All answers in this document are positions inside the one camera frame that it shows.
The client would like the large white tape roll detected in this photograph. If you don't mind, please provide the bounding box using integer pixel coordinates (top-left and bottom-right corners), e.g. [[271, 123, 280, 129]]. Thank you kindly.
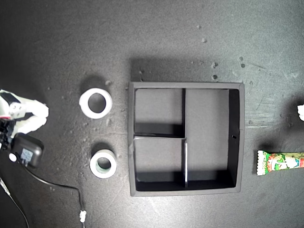
[[78, 87, 113, 119]]

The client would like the snack bar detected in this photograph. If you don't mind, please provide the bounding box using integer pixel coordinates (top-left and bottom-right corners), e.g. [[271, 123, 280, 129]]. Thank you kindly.
[[256, 150, 304, 177]]

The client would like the small white tape roll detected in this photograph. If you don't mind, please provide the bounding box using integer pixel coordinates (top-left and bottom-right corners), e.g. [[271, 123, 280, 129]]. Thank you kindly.
[[89, 148, 117, 179]]

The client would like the black tray with wells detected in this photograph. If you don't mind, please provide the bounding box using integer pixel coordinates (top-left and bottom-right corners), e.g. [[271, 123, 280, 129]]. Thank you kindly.
[[127, 81, 246, 198]]

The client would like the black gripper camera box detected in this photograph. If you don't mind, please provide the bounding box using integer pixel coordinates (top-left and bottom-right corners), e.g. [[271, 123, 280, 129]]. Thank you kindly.
[[8, 133, 45, 170]]

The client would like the black camera cable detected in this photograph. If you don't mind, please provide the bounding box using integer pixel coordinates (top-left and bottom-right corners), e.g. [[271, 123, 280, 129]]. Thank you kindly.
[[25, 165, 84, 212]]

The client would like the thin black white cable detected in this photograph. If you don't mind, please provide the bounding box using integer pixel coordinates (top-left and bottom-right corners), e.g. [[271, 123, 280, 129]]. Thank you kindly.
[[0, 174, 33, 228]]

